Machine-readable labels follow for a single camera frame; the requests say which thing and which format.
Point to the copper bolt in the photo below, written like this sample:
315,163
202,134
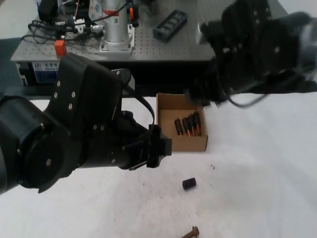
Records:
192,232

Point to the blue and white label plate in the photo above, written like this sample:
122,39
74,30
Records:
45,72

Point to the black cylindrical sleeve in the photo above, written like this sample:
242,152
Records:
189,183

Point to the black sleeve with copper bolt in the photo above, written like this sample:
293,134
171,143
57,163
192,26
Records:
191,122
185,125
196,120
178,126

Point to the small orange box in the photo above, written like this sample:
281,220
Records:
60,47

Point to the metal bench with holes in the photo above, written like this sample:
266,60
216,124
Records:
158,49

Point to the cardboard box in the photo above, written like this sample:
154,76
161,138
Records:
188,145

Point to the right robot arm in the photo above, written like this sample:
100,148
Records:
247,49

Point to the silver round connector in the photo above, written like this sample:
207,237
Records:
97,29

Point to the silver-white machine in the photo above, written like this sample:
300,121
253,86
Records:
116,29

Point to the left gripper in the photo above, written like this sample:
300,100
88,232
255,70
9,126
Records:
138,148

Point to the black slotted rack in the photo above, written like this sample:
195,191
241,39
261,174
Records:
170,24

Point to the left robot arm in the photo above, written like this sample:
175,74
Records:
49,148

